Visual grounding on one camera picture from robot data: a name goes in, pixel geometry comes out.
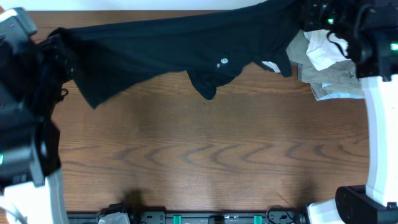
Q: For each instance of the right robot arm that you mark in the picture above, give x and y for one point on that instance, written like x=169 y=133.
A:
x=370 y=29

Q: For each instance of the olive khaki folded garment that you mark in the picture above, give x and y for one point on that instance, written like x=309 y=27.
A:
x=341 y=73

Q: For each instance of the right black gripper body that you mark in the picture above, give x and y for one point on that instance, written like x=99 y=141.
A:
x=321 y=15

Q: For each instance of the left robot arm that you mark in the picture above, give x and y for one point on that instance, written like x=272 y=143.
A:
x=32 y=78

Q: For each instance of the black t-shirt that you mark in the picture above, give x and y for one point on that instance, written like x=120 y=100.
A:
x=211 y=48

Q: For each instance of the light blue folded garment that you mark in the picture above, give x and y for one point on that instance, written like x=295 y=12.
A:
x=326 y=91

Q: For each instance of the grey folded garment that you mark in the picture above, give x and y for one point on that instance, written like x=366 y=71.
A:
x=299 y=71

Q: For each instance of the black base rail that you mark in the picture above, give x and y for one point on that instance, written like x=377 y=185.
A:
x=122 y=213

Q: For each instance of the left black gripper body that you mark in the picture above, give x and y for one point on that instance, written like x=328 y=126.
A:
x=53 y=70

